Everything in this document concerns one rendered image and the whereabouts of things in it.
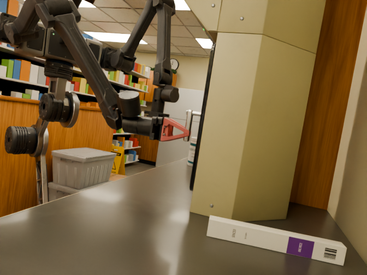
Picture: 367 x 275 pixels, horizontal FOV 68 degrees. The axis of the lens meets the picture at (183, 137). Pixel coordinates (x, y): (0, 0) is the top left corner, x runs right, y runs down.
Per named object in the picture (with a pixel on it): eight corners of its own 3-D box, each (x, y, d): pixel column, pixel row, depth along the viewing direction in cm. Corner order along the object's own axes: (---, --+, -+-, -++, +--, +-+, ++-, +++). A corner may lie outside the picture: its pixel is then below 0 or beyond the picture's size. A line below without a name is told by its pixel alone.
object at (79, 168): (114, 180, 322) (118, 153, 320) (80, 191, 264) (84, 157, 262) (84, 173, 334) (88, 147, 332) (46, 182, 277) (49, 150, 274)
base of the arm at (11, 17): (19, 46, 123) (23, 19, 123) (25, 45, 118) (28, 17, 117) (-3, 40, 117) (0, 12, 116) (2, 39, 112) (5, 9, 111)
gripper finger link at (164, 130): (195, 121, 81) (166, 117, 84) (188, 121, 74) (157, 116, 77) (191, 144, 81) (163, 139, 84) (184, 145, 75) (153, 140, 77)
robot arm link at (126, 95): (128, 114, 92) (106, 124, 87) (122, 82, 86) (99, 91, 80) (152, 126, 85) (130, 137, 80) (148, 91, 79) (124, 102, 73)
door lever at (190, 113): (199, 144, 75) (201, 143, 78) (204, 109, 75) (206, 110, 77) (181, 141, 77) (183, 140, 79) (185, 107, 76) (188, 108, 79)
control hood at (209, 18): (234, 62, 100) (238, 34, 99) (217, 31, 69) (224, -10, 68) (203, 59, 103) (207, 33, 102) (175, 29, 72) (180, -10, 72)
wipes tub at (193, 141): (213, 167, 151) (217, 140, 150) (208, 169, 139) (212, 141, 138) (190, 162, 155) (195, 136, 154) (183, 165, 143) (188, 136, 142)
